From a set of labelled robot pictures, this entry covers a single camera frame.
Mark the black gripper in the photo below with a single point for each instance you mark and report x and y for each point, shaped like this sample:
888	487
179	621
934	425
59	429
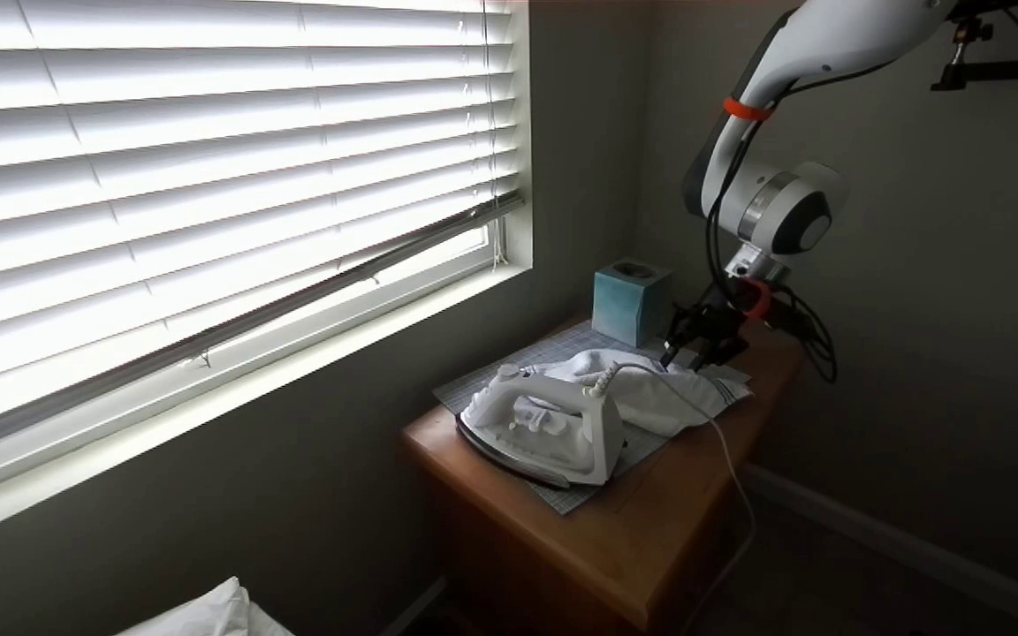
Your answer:
714	324

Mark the white towel with blue stripes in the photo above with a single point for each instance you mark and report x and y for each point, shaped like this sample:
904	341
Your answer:
672	394

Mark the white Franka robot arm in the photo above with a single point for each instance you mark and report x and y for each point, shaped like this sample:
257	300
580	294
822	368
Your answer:
809	49

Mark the teal tissue box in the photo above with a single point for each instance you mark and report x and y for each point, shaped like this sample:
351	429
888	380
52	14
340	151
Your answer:
630	303

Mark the white clothes iron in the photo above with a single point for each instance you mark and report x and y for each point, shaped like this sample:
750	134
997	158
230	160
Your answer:
538	425

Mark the wooden nightstand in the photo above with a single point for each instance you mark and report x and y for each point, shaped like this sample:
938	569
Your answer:
653	518

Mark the white crumpled cloth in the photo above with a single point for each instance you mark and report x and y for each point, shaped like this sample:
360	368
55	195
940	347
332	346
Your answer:
478	385

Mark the white baseboard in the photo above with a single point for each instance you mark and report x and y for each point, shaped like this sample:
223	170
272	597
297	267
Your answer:
898	535

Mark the white window sill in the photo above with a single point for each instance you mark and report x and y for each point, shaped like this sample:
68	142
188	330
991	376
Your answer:
250	392

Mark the white window blinds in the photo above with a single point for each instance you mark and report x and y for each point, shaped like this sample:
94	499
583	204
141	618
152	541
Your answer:
212	165

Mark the white bed duvet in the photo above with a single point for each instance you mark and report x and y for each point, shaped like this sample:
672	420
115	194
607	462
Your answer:
208	613

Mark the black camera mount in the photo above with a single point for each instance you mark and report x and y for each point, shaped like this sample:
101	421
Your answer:
991	64

